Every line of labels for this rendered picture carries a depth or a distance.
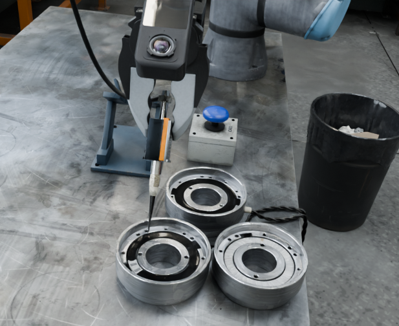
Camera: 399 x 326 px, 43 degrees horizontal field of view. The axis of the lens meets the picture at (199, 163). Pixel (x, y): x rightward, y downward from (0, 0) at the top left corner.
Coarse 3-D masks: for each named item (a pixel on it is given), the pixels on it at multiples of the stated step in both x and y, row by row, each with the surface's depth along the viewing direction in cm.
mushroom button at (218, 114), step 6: (210, 108) 77; (216, 108) 77; (222, 108) 78; (204, 114) 76; (210, 114) 76; (216, 114) 76; (222, 114) 76; (228, 114) 77; (210, 120) 76; (216, 120) 76; (222, 120) 76; (216, 126) 78
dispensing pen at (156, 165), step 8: (160, 96) 59; (168, 96) 59; (160, 104) 59; (160, 112) 59; (152, 120) 57; (160, 120) 57; (152, 128) 57; (160, 128) 57; (152, 136) 57; (160, 136) 57; (152, 144) 57; (160, 144) 57; (144, 152) 58; (152, 152) 57; (152, 160) 59; (160, 160) 59; (152, 168) 59; (160, 168) 59; (152, 176) 59; (152, 184) 59; (152, 192) 59; (152, 200) 59; (152, 208) 59
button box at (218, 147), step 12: (204, 120) 80; (228, 120) 81; (192, 132) 77; (204, 132) 77; (216, 132) 77; (228, 132) 78; (192, 144) 77; (204, 144) 76; (216, 144) 76; (228, 144) 76; (192, 156) 78; (204, 156) 78; (216, 156) 77; (228, 156) 77
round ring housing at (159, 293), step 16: (144, 224) 60; (160, 224) 61; (176, 224) 61; (192, 224) 60; (128, 240) 58; (160, 240) 59; (192, 240) 59; (144, 256) 57; (160, 256) 60; (176, 256) 59; (208, 256) 56; (128, 272) 53; (160, 272) 55; (208, 272) 57; (128, 288) 54; (144, 288) 53; (160, 288) 52; (176, 288) 53; (192, 288) 54; (160, 304) 55
